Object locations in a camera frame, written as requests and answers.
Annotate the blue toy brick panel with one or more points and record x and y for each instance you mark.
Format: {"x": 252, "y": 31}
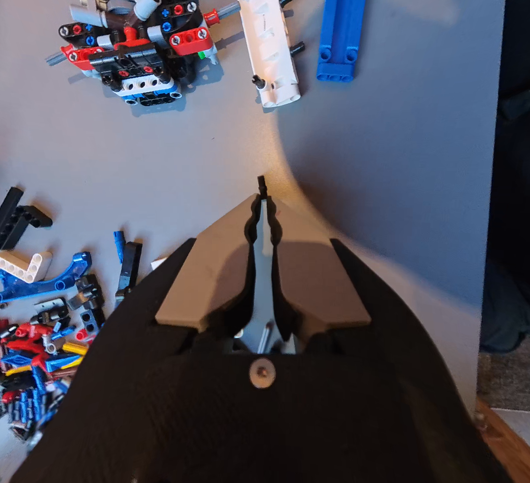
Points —
{"x": 341, "y": 15}

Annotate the white toy brick panel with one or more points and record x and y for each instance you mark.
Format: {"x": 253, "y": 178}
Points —
{"x": 265, "y": 35}

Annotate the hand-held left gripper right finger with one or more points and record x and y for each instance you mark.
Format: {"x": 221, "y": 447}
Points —
{"x": 319, "y": 280}

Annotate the pile of toy bricks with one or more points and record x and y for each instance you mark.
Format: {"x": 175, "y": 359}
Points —
{"x": 41, "y": 325}

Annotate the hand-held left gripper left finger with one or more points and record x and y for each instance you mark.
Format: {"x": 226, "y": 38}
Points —
{"x": 211, "y": 276}

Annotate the light grey desk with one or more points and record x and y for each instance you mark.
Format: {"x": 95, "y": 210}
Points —
{"x": 372, "y": 160}

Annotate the person's torso in dark clothing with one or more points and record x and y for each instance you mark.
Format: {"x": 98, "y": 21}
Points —
{"x": 513, "y": 160}

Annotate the toy brick car model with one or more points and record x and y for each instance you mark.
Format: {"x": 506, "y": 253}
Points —
{"x": 136, "y": 35}

